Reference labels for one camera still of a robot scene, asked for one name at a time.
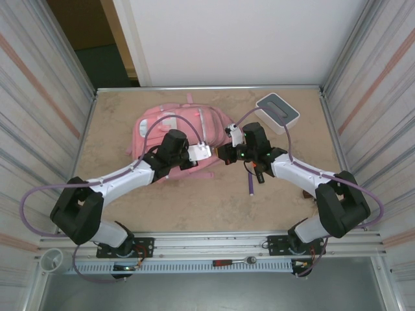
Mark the pink backpack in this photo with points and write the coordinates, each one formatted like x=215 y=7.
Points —
x=214 y=126

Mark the purple pen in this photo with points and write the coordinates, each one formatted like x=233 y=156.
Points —
x=250 y=186

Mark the orange black highlighter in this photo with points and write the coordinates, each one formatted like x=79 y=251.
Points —
x=259 y=177

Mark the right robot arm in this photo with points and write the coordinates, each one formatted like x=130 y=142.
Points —
x=343 y=207

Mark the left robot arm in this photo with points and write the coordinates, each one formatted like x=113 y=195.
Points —
x=78 y=210

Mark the white grey tissue box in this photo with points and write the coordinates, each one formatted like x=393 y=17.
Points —
x=275 y=123

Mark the dark brown leather pouch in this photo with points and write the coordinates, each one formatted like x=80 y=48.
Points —
x=306 y=195

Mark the small circuit board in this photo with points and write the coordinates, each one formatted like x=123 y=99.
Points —
x=124 y=268
x=301 y=264

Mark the brown wooden door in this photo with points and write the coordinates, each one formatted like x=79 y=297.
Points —
x=81 y=22

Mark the white plastic pipe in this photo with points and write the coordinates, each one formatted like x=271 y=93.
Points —
x=53 y=259

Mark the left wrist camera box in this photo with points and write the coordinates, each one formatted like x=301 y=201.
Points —
x=199 y=152

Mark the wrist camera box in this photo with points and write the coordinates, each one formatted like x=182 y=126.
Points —
x=236 y=136
x=199 y=152

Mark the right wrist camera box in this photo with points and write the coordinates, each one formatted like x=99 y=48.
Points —
x=236 y=136

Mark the thin aluminium table rail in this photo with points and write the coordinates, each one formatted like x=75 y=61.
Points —
x=227 y=87

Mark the aluminium side rail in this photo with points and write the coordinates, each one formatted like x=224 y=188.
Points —
x=91 y=107
x=327 y=110

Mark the wide aluminium mounting rail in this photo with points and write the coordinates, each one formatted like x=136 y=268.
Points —
x=210 y=241

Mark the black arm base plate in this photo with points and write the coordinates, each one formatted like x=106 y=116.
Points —
x=146 y=246
x=274 y=246

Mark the white door frame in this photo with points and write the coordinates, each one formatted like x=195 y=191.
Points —
x=129 y=39

